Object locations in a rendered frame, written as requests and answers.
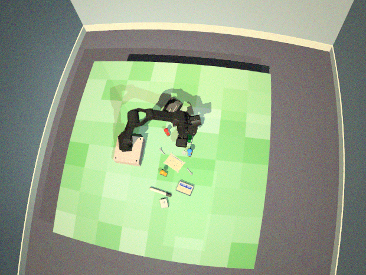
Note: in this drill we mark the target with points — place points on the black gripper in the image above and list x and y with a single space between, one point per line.
182 139

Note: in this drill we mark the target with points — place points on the beige stamp pad tin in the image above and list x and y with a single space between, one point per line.
185 188

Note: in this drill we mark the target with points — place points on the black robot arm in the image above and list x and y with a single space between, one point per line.
179 118

